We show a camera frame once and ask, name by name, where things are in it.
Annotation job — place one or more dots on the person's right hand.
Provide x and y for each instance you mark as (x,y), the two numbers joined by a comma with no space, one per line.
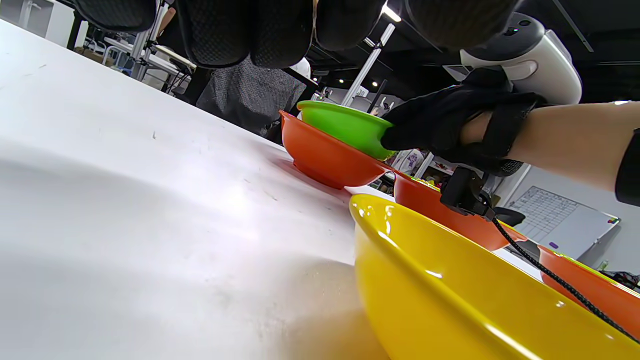
(435,120)

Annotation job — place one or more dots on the person's left hand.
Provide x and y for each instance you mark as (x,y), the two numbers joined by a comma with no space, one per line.
(225,35)

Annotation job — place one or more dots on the orange plastic bowl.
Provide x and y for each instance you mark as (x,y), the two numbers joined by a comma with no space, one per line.
(617,305)
(430,205)
(325,160)

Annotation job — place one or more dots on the yellow plastic bowl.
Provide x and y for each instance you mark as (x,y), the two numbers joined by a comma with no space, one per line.
(425,310)

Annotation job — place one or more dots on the person's right forearm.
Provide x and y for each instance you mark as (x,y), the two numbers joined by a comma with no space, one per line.
(565,145)

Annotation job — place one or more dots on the black mesh office chair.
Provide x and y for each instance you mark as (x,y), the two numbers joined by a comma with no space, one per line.
(250,95)

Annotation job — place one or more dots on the grey and white controller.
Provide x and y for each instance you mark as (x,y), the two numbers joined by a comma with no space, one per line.
(540,65)

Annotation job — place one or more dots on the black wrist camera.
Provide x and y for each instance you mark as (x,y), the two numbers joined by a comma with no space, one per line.
(462,192)

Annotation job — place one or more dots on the white metal frame post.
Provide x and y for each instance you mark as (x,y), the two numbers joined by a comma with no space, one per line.
(367,65)

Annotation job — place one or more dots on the white wall whiteboard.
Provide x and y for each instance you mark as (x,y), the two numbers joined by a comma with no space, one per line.
(560,220)

